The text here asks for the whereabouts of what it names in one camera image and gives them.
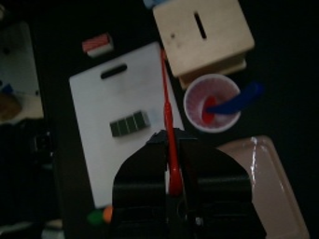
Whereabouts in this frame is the green toy sushi roll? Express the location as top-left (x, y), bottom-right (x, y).
top-left (108, 110), bottom-right (152, 138)

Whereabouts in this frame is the red plastic cup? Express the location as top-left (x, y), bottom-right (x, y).
top-left (182, 73), bottom-right (241, 134)

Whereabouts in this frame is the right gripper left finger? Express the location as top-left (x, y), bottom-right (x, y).
top-left (109, 129), bottom-right (172, 239)

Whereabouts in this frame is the red plastic toy knife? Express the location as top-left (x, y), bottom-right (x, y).
top-left (158, 48), bottom-right (184, 197)

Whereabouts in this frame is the pink plastic tray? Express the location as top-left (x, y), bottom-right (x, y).
top-left (216, 134), bottom-right (309, 239)

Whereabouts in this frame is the toy salmon nigiri sushi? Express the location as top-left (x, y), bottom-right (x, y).
top-left (81, 32), bottom-right (114, 59)

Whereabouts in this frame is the brown round object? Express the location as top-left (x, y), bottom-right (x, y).
top-left (0, 92), bottom-right (22, 122)

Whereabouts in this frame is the blue plastic utensil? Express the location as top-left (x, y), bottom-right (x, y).
top-left (204, 81), bottom-right (265, 115)

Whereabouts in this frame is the white plastic cutting board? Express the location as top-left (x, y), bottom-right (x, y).
top-left (66, 41), bottom-right (185, 209)

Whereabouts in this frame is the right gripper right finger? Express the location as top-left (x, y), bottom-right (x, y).
top-left (173, 127), bottom-right (267, 239)

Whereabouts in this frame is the wooden box with red drawer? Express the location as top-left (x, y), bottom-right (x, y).
top-left (152, 0), bottom-right (255, 90)

